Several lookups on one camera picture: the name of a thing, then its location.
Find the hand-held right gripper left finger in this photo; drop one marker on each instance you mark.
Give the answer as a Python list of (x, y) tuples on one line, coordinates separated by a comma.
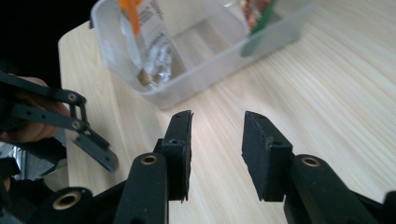
[(177, 155)]

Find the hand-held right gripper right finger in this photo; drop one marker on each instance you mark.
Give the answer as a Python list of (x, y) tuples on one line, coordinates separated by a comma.
[(267, 158)]

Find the clear plastic storage container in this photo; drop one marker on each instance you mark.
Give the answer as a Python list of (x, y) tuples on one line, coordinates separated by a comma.
[(202, 74)]

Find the white and orange seasoning packet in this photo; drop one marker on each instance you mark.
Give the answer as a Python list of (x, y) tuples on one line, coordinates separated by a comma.
[(154, 46)]

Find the green seasoning packet meat picture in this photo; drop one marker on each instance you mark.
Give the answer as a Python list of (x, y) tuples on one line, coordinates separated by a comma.
[(260, 34)]

